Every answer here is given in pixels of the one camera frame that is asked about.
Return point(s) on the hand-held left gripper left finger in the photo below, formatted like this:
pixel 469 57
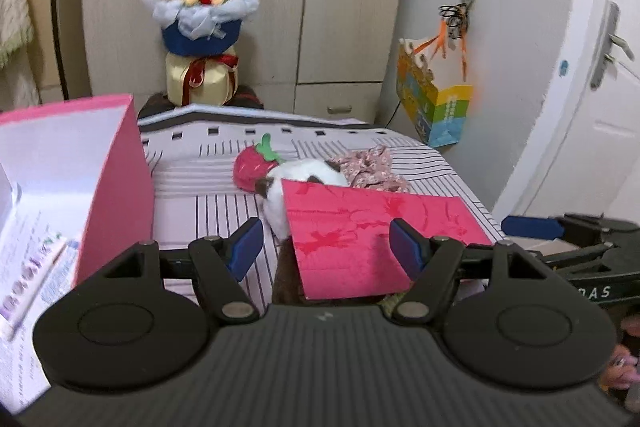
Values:
pixel 245 247

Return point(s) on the white printed leaflet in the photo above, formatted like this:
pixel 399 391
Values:
pixel 35 267

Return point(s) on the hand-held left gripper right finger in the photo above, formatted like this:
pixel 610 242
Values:
pixel 406 247

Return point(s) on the striped bed sheet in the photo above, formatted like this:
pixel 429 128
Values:
pixel 200 177

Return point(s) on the cream knitted pants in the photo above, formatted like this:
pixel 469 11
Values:
pixel 15 82

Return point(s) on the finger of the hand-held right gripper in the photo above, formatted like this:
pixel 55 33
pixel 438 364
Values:
pixel 530 227
pixel 575 254

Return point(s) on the blue sticker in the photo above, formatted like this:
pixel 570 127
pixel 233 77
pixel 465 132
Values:
pixel 563 67

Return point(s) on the white door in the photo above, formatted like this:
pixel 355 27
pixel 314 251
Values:
pixel 600 147

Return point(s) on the white brown-eared plush toy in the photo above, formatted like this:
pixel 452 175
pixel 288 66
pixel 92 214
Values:
pixel 305 174

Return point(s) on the dark stool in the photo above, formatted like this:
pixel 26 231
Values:
pixel 247 97

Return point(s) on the pink floral scrunchie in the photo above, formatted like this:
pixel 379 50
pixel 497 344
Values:
pixel 372 169

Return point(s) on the person's right hand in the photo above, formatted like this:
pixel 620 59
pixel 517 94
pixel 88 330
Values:
pixel 625 357

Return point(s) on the red strawberry plush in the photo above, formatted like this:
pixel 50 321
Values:
pixel 250 167

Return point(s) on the colourful paper gift bag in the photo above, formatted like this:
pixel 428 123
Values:
pixel 440 107

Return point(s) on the pink cardboard box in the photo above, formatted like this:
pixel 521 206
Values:
pixel 117 187

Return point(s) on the cream gift box red ribbon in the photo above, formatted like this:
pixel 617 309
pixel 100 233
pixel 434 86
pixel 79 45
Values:
pixel 210 79

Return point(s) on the yellow and blue flower bouquet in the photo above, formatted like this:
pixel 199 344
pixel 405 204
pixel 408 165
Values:
pixel 200 12

